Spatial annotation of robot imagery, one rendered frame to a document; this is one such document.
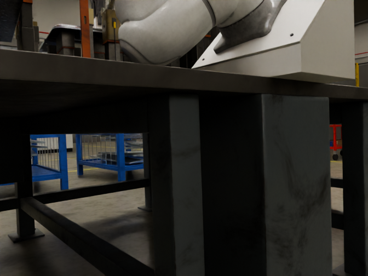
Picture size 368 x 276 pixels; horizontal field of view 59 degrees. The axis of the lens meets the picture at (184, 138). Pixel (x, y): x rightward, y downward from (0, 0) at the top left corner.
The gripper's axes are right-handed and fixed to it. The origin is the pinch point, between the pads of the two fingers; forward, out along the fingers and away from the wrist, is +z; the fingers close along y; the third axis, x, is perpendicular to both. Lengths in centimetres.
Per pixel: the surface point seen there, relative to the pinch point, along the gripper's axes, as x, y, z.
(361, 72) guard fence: 746, -308, -72
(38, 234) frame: -22, -57, 103
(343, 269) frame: 72, 66, 104
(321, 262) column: 31, 86, 84
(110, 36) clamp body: -1.6, 20.0, 9.8
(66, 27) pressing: -15.8, 10.5, 5.4
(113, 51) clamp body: -0.4, 19.0, 15.1
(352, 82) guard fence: 718, -314, -46
